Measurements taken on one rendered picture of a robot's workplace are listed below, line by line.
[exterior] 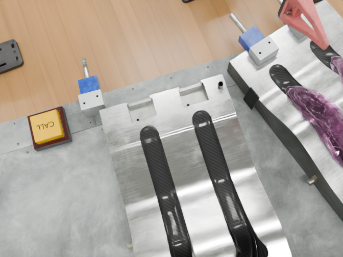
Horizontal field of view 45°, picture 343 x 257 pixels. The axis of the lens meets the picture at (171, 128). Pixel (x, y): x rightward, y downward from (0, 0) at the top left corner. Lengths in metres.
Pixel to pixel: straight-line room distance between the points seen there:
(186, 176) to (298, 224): 0.26
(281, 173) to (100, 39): 0.51
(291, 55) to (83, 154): 0.49
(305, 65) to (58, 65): 0.55
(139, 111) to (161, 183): 0.16
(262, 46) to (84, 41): 0.41
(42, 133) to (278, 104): 0.50
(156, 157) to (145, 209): 0.10
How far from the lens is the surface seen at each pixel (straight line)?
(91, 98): 0.90
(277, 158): 0.92
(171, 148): 0.81
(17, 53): 1.04
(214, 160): 0.82
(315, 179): 0.88
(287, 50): 0.94
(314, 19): 0.55
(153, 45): 0.99
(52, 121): 0.93
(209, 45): 0.98
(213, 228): 0.76
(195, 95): 0.87
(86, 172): 0.92
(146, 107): 0.86
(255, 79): 0.90
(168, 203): 0.80
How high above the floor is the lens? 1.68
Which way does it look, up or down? 75 degrees down
